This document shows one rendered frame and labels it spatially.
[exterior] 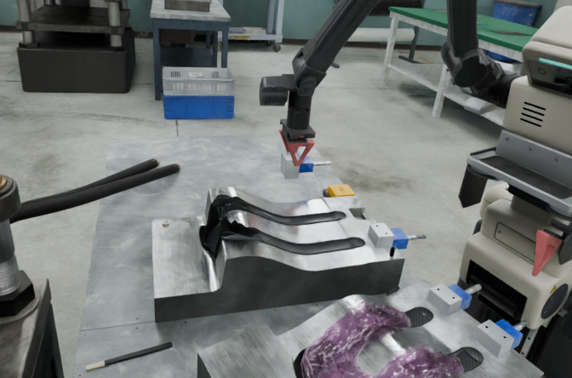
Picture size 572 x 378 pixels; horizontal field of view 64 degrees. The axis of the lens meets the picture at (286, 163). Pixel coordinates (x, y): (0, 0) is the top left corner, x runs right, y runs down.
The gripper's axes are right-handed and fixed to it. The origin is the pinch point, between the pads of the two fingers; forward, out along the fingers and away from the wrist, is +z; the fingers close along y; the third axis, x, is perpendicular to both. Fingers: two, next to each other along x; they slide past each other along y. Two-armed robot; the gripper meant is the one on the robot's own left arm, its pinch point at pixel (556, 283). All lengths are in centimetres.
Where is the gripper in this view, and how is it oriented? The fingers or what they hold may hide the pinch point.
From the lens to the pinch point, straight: 88.8
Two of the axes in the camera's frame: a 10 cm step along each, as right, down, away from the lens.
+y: 5.5, 4.0, -7.3
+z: -4.5, 8.8, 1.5
